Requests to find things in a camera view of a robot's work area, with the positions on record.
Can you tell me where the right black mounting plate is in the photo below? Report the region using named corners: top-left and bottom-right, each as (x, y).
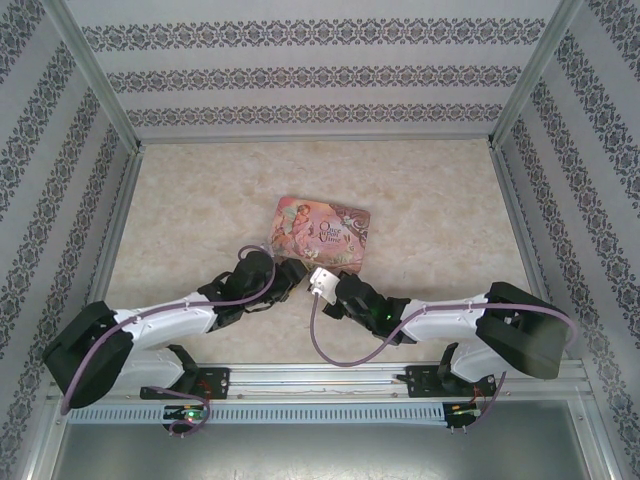
top-left (395, 364), bottom-right (499, 400)

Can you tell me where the pink illustrated tin box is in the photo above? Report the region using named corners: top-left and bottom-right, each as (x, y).
top-left (271, 195), bottom-right (376, 274)

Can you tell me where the circuit board with black connectors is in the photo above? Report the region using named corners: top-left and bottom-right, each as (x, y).
top-left (443, 401), bottom-right (482, 433)

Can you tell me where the aluminium frame post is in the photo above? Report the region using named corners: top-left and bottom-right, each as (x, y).
top-left (486, 0), bottom-right (586, 147)
top-left (39, 0), bottom-right (147, 154)

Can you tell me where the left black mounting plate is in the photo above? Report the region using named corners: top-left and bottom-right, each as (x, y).
top-left (139, 366), bottom-right (232, 402)

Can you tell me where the aluminium side rail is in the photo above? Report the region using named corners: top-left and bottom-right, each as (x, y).
top-left (68, 144), bottom-right (147, 365)
top-left (487, 141), bottom-right (570, 360)

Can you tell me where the grey slotted cable duct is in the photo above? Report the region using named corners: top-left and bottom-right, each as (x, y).
top-left (66, 402), bottom-right (447, 427)

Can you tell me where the grey metal sheet panel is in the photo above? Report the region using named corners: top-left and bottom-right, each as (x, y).
top-left (29, 399), bottom-right (614, 480)

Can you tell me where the black mounting plate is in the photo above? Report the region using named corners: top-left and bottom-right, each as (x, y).
top-left (395, 364), bottom-right (499, 400)
top-left (139, 366), bottom-right (232, 402)

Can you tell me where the circuit board with green light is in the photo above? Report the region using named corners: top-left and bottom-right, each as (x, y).
top-left (161, 405), bottom-right (209, 427)

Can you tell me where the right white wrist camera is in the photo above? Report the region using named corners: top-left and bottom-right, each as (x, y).
top-left (306, 266), bottom-right (342, 305)

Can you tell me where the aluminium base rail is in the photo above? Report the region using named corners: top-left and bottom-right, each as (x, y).
top-left (47, 360), bottom-right (593, 402)

